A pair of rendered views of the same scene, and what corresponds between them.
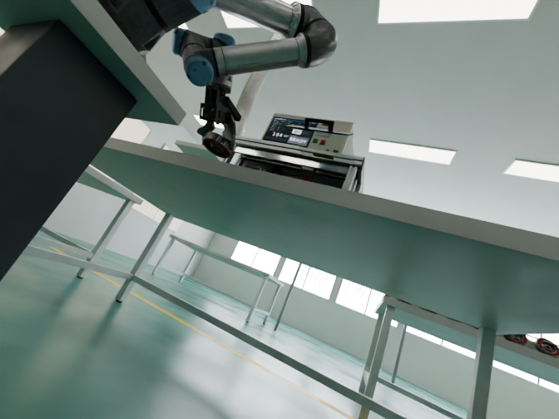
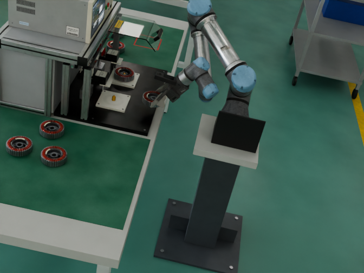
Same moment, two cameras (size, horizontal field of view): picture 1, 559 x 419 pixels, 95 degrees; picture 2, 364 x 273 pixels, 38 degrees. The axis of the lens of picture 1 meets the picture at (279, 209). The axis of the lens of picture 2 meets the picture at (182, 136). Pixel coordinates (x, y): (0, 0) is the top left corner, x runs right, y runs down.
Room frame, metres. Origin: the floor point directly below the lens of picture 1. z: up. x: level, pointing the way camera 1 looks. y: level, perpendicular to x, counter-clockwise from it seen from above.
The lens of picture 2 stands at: (1.60, 2.43, 2.29)
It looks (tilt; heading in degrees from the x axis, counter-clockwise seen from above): 36 degrees down; 246
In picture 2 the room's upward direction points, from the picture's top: 12 degrees clockwise
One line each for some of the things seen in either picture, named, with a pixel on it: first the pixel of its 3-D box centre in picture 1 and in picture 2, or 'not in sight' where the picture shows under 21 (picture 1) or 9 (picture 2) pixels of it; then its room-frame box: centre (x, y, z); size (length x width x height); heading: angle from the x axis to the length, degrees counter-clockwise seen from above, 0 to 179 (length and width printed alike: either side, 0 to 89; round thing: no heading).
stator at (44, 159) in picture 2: not in sight; (53, 156); (1.37, 0.63, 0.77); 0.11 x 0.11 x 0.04
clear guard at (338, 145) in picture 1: (322, 152); (130, 30); (0.91, -0.07, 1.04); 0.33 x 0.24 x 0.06; 156
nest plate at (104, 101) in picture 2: not in sight; (113, 101); (1.03, 0.22, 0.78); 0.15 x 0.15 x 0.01; 66
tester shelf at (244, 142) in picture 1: (300, 174); (63, 21); (1.27, -0.03, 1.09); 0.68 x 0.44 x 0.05; 66
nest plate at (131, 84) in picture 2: not in sight; (123, 78); (0.93, 0.00, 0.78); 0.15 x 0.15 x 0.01; 66
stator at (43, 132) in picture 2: not in sight; (51, 129); (1.36, 0.43, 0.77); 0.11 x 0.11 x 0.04
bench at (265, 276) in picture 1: (217, 278); not in sight; (4.84, 0.51, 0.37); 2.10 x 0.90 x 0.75; 66
